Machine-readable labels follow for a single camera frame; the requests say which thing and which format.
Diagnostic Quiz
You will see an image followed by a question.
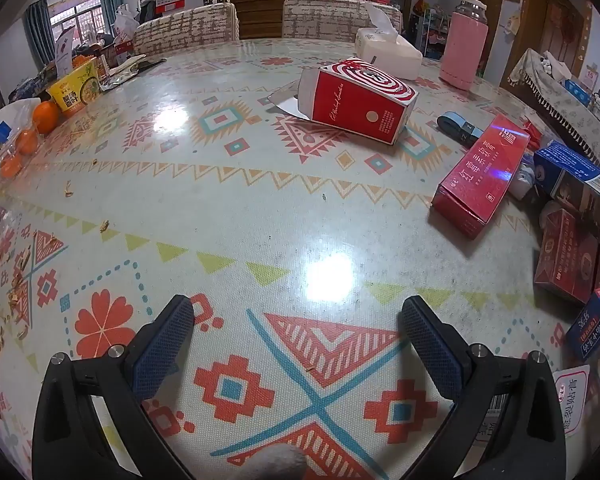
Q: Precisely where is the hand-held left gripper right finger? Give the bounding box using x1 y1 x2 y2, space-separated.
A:
399 296 566 480

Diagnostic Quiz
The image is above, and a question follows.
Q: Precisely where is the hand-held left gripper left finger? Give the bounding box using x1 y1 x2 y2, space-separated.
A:
31 294 195 480

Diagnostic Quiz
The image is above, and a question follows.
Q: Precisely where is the floral tissue pack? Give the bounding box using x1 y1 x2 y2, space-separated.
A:
510 152 538 201

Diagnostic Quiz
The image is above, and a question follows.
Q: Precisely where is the red spiral print box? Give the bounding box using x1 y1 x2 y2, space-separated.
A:
267 56 419 146

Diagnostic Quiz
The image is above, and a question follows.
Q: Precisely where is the white labelled packet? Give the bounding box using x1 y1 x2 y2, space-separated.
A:
480 364 591 446

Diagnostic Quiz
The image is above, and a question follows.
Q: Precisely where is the white fleece clothing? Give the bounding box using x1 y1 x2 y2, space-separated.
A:
262 444 308 480

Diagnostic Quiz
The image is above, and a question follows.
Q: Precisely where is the flat red carton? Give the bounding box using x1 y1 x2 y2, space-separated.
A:
534 208 600 306

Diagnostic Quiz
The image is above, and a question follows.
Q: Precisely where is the small blue box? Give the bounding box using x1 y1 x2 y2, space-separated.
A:
564 281 600 363

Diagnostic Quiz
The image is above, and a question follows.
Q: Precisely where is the long red carton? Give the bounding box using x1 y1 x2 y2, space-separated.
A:
431 115 530 240

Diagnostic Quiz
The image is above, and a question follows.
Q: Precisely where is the large blue box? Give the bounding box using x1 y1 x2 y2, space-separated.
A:
532 141 600 243

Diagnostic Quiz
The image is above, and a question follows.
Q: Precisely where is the blue glasses case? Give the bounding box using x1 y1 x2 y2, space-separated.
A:
437 112 485 148

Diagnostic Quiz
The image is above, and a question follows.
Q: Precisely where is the sideboard with floral cloth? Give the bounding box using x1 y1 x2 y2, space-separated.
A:
500 49 600 161

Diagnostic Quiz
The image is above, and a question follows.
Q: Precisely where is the yellow instant noodle cup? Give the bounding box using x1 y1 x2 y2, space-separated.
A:
46 62 103 113

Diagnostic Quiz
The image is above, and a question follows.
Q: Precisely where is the blue cardboard box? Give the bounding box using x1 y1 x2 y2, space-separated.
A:
564 79 593 106

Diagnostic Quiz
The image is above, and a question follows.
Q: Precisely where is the white tissue box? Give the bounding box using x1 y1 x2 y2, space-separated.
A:
355 2 424 81

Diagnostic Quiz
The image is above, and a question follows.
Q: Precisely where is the pink insulated bottle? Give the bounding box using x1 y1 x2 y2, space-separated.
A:
439 0 489 92

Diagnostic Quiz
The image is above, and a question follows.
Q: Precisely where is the standing white card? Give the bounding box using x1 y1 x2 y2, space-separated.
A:
54 27 76 78

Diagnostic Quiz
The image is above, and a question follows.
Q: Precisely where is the metal shelf rack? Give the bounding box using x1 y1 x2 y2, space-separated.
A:
410 0 450 61

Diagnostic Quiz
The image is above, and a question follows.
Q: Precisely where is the beige patterned chair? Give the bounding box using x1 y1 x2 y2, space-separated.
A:
282 0 403 38
132 2 241 56

